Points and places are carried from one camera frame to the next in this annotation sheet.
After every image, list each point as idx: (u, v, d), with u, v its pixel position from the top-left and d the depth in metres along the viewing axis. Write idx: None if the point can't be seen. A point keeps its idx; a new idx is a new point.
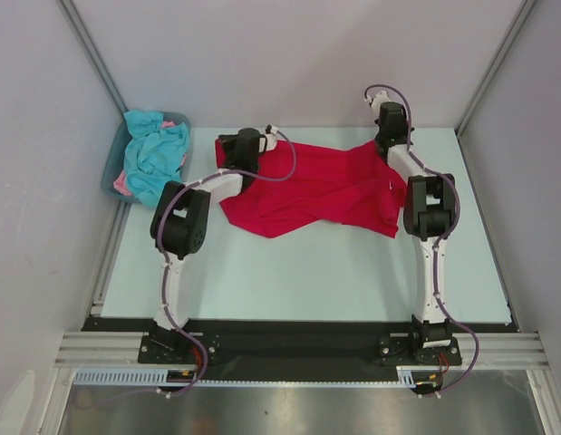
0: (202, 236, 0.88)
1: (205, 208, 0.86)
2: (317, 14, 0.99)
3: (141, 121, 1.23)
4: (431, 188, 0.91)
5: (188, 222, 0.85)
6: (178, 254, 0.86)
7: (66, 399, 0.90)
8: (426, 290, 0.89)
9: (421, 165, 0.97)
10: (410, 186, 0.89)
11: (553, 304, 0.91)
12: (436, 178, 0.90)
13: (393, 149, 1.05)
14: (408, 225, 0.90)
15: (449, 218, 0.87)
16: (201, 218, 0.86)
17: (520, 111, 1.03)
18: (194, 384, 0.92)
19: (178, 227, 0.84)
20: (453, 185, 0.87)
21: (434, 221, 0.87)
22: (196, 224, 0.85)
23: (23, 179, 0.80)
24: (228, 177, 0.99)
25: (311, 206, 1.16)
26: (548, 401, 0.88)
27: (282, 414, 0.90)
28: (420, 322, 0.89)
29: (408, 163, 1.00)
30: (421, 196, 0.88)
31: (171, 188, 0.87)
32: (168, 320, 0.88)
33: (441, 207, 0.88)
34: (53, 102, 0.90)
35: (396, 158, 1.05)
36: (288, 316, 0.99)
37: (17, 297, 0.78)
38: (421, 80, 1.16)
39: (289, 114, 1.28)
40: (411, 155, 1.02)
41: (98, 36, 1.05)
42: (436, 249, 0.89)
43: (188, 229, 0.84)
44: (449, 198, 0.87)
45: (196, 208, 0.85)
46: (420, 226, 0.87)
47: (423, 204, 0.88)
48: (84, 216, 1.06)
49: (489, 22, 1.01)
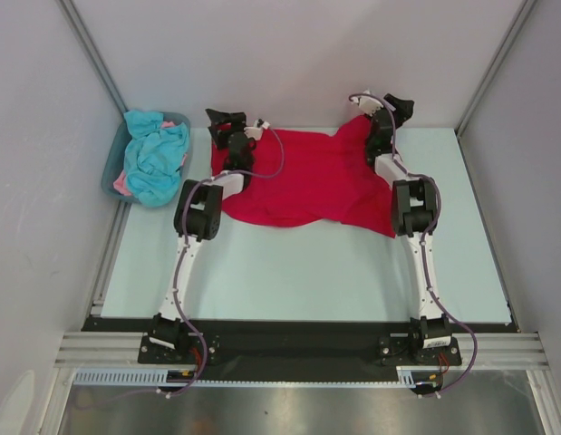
0: (217, 224, 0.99)
1: (220, 199, 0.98)
2: (316, 15, 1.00)
3: (141, 121, 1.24)
4: (415, 190, 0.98)
5: (207, 210, 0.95)
6: (198, 237, 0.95)
7: (66, 399, 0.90)
8: (420, 285, 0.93)
9: (405, 170, 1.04)
10: (394, 189, 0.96)
11: (552, 304, 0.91)
12: (419, 182, 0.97)
13: (380, 158, 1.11)
14: (395, 224, 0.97)
15: (432, 217, 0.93)
16: (217, 208, 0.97)
17: (519, 111, 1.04)
18: (194, 384, 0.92)
19: (198, 216, 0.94)
20: (434, 187, 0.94)
21: (418, 221, 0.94)
22: (214, 212, 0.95)
23: (23, 179, 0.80)
24: (235, 175, 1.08)
25: (310, 203, 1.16)
26: (547, 401, 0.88)
27: (282, 415, 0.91)
28: (419, 319, 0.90)
29: (394, 170, 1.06)
30: (405, 198, 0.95)
31: (190, 184, 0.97)
32: (174, 311, 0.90)
33: (424, 207, 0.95)
34: (53, 102, 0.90)
35: (382, 166, 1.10)
36: (288, 316, 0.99)
37: (17, 297, 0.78)
38: (421, 80, 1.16)
39: (289, 114, 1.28)
40: (396, 160, 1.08)
41: (98, 36, 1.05)
42: (423, 243, 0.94)
43: (207, 217, 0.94)
44: (432, 199, 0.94)
45: (214, 199, 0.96)
46: (405, 226, 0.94)
47: (408, 205, 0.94)
48: (84, 216, 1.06)
49: (489, 22, 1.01)
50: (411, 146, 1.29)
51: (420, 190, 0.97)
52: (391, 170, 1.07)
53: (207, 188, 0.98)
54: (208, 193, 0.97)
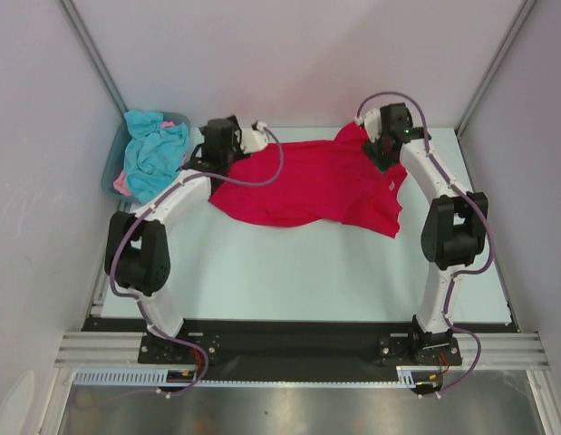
0: (165, 267, 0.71)
1: (163, 238, 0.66)
2: (316, 15, 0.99)
3: (141, 122, 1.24)
4: (458, 207, 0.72)
5: (144, 257, 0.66)
6: (143, 291, 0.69)
7: (66, 399, 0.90)
8: (433, 309, 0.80)
9: (448, 179, 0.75)
10: (434, 209, 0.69)
11: (552, 305, 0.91)
12: (462, 198, 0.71)
13: (408, 144, 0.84)
14: (428, 248, 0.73)
15: (478, 245, 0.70)
16: (160, 250, 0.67)
17: (520, 112, 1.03)
18: (195, 384, 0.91)
19: (134, 264, 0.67)
20: (484, 216, 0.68)
21: (460, 252, 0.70)
22: (155, 259, 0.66)
23: (23, 179, 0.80)
24: (192, 181, 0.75)
25: (311, 203, 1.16)
26: (547, 401, 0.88)
27: (282, 415, 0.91)
28: (424, 332, 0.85)
29: (432, 177, 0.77)
30: (449, 221, 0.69)
31: (118, 219, 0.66)
32: (159, 333, 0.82)
33: (469, 231, 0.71)
34: (53, 102, 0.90)
35: (411, 158, 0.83)
36: (288, 316, 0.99)
37: (17, 297, 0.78)
38: (421, 80, 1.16)
39: (288, 115, 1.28)
40: (433, 158, 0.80)
41: (98, 36, 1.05)
42: (454, 276, 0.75)
43: (146, 267, 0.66)
44: (479, 221, 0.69)
45: (149, 242, 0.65)
46: (444, 256, 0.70)
47: (449, 232, 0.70)
48: (84, 216, 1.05)
49: (489, 22, 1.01)
50: None
51: (465, 207, 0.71)
52: (427, 170, 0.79)
53: (146, 225, 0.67)
54: (144, 230, 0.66)
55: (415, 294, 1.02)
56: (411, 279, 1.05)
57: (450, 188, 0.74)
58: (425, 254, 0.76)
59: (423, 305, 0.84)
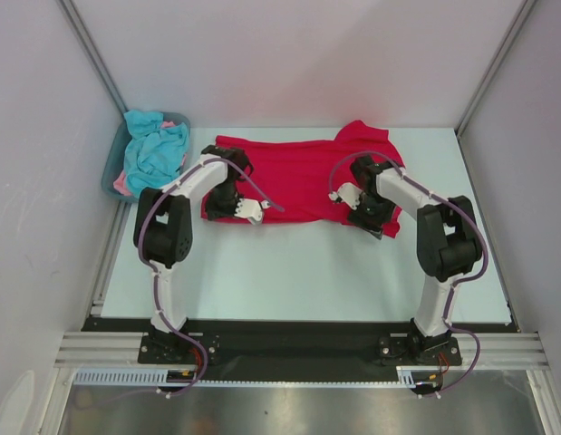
0: (188, 243, 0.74)
1: (189, 212, 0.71)
2: (317, 15, 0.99)
3: (141, 122, 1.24)
4: (443, 216, 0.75)
5: (170, 230, 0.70)
6: (166, 263, 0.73)
7: (66, 400, 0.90)
8: (434, 314, 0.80)
9: (427, 191, 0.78)
10: (422, 219, 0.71)
11: (552, 304, 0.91)
12: (445, 206, 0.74)
13: (382, 174, 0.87)
14: (427, 265, 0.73)
15: (475, 252, 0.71)
16: (186, 224, 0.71)
17: (519, 111, 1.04)
18: (194, 384, 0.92)
19: (159, 236, 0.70)
20: (463, 213, 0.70)
21: (459, 259, 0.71)
22: (180, 232, 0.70)
23: (24, 178, 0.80)
24: (211, 165, 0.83)
25: (311, 204, 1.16)
26: (547, 401, 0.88)
27: (282, 415, 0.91)
28: (424, 335, 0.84)
29: (411, 191, 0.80)
30: (440, 227, 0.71)
31: (148, 193, 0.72)
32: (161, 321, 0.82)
33: (462, 236, 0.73)
34: (53, 102, 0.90)
35: (387, 185, 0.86)
36: (288, 316, 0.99)
37: (16, 297, 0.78)
38: (421, 81, 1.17)
39: (289, 114, 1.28)
40: (407, 178, 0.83)
41: (98, 35, 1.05)
42: (454, 285, 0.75)
43: (170, 239, 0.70)
44: (469, 225, 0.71)
45: (178, 214, 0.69)
46: (443, 265, 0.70)
47: (445, 238, 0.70)
48: (84, 216, 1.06)
49: (489, 21, 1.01)
50: (411, 146, 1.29)
51: (451, 214, 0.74)
52: (405, 191, 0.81)
53: (172, 199, 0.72)
54: (170, 205, 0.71)
55: (414, 295, 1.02)
56: (411, 280, 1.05)
57: (431, 198, 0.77)
58: (424, 268, 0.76)
59: (422, 308, 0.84)
